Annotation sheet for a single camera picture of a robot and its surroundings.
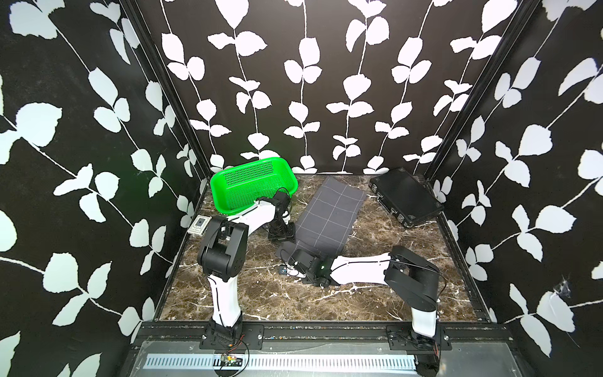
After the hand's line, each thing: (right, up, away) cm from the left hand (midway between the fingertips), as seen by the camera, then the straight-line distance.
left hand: (292, 237), depth 94 cm
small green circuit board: (-17, -35, -22) cm, 44 cm away
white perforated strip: (0, -34, -24) cm, 41 cm away
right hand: (+5, -8, -4) cm, 10 cm away
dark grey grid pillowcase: (+15, +5, +9) cm, 18 cm away
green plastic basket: (-29, +21, +20) cm, 41 cm away
